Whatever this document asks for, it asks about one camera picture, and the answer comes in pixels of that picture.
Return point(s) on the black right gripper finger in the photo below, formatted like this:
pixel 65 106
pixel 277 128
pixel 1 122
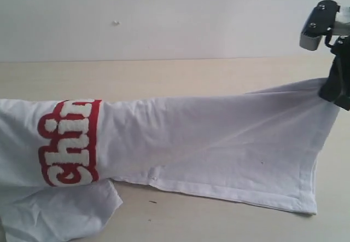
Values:
pixel 343 101
pixel 332 89

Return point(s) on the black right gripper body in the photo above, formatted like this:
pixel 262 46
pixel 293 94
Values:
pixel 339 73

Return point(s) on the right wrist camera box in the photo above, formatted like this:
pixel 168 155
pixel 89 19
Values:
pixel 327 19

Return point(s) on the white t-shirt red lettering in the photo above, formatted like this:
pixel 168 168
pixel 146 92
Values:
pixel 59 159

